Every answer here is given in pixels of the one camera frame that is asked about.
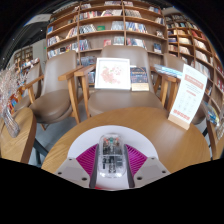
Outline colourful book display stand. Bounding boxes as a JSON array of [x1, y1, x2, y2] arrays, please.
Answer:
[[8, 84, 29, 116]]

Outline white mouse pad red rest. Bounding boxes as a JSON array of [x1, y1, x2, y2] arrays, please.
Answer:
[[66, 124, 160, 191]]

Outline wooden side table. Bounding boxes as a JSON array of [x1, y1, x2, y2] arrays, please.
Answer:
[[206, 119, 224, 160], [0, 106, 38, 164]]

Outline small distant bookshelf unit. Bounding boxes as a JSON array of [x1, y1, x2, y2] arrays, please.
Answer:
[[13, 45, 34, 71]]

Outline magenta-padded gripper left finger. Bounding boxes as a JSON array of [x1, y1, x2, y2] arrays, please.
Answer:
[[53, 143, 100, 190]]

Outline white hanging sign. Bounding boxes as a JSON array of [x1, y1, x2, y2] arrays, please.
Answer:
[[24, 13, 53, 27]]

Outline light blue book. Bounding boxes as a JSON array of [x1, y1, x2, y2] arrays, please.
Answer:
[[153, 63, 184, 80]]

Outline curved wooden bookshelf unit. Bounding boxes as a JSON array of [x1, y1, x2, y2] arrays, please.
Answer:
[[164, 11, 224, 111]]

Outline transparent computer mouse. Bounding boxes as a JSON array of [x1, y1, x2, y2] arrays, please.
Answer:
[[97, 133, 128, 179]]

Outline white sign on wooden base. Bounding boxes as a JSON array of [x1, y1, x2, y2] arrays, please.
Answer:
[[167, 63, 209, 131]]

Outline glass vase with dried flowers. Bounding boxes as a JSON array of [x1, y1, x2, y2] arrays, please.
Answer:
[[0, 68, 22, 138]]

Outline wide wooden bookshelf unit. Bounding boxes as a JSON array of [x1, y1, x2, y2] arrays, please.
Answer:
[[45, 0, 168, 68]]

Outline dark cover book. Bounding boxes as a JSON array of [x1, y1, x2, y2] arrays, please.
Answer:
[[129, 66, 150, 92]]

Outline white framed floral picture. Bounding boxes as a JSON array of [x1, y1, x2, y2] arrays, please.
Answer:
[[94, 57, 132, 91]]

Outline stack of colourful books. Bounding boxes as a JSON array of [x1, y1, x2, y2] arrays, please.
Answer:
[[201, 99, 221, 128]]

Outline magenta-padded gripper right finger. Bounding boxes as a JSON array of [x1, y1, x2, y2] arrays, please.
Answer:
[[125, 143, 172, 190]]

